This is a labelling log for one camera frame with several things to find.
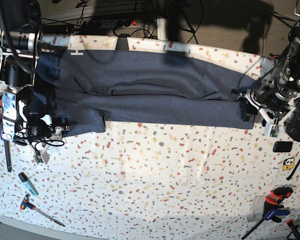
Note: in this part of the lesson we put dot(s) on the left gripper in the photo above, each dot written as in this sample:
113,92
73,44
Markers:
268,103

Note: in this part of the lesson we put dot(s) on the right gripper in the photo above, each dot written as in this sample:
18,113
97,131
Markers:
40,128

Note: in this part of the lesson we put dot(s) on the dark blue T-shirt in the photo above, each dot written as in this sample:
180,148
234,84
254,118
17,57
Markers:
140,87

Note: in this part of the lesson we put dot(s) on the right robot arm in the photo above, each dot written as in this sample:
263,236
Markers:
21,42

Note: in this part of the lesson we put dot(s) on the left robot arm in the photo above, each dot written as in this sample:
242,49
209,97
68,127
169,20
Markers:
285,73

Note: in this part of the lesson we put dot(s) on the light blue highlighter marker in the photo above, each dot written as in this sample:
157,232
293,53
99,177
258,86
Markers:
28,184

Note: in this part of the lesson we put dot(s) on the small black rectangular case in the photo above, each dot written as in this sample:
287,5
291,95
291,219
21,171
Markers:
282,147

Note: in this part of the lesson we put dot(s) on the blue black bar clamp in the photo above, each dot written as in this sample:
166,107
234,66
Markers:
5,150
273,208

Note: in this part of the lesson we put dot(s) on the yellow panda sticker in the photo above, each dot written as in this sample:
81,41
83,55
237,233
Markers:
288,163

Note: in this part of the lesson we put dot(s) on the clear plastic bag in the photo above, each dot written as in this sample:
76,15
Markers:
256,210

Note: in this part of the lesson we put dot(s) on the black table edge clamp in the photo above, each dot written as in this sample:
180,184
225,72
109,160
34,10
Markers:
122,42

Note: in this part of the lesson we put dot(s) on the white power strip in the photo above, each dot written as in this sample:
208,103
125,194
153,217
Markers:
120,23

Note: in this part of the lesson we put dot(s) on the red black clamp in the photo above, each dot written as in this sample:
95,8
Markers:
294,230

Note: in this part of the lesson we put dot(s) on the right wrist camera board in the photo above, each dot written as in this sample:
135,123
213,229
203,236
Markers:
42,157

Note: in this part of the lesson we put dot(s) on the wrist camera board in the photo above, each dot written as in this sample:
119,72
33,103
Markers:
42,157
272,130

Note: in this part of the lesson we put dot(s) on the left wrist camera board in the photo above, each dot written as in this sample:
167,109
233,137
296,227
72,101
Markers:
272,130

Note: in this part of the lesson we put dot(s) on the orange blue T-handle screwdriver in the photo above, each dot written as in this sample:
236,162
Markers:
26,204

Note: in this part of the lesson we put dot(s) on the white metal table post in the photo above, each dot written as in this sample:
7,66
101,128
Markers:
161,23

